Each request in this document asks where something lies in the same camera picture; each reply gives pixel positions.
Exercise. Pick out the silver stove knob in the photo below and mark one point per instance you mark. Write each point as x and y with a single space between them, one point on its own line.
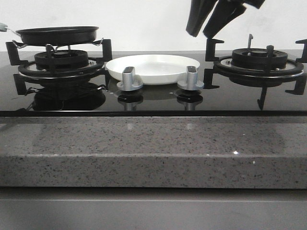
130 81
191 83

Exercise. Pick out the grey cabinet front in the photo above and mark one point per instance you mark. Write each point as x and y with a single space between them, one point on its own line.
151 209

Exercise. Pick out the silver wire pan reducer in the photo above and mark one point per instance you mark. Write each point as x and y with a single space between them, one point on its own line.
20 45

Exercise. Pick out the black glass gas cooktop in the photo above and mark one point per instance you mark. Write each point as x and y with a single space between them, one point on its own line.
221 96

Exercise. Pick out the white round plate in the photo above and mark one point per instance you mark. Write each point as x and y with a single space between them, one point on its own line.
153 69

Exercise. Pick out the black gas burner head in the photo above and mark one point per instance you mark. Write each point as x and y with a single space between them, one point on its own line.
257 58
63 59

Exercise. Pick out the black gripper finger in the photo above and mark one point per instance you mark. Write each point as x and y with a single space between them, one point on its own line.
199 12
224 12

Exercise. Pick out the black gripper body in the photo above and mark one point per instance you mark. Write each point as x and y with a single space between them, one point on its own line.
255 3

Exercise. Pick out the black pan support grate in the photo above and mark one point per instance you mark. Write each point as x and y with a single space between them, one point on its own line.
56 78
261 78

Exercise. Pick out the black frying pan mint handle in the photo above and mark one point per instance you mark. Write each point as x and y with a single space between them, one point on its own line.
58 36

